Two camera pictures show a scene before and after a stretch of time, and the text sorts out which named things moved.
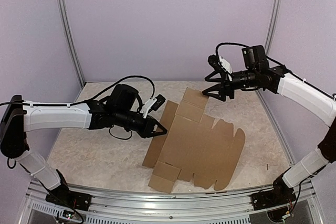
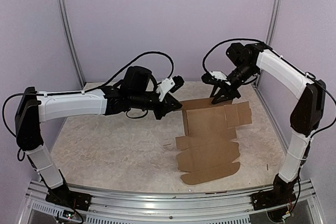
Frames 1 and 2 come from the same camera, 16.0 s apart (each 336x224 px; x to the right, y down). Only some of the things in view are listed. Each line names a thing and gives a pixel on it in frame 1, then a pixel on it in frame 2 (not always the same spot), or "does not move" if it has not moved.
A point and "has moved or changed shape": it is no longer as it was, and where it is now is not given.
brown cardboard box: (188, 144) has moved or changed shape
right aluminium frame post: (273, 19) does not move
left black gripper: (147, 131) → (167, 106)
